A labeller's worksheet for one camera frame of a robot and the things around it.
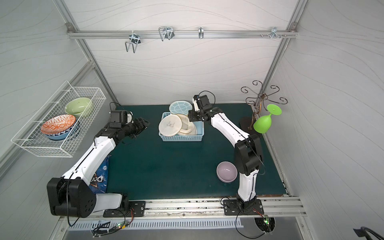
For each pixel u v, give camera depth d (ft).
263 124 2.61
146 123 2.60
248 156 1.61
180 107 3.57
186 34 2.59
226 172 2.73
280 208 2.49
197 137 3.12
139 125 2.40
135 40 2.57
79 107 2.39
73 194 1.29
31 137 1.86
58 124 2.08
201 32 2.36
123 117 2.13
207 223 2.31
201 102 2.27
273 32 2.51
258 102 3.98
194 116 2.62
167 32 2.49
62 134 1.88
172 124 3.13
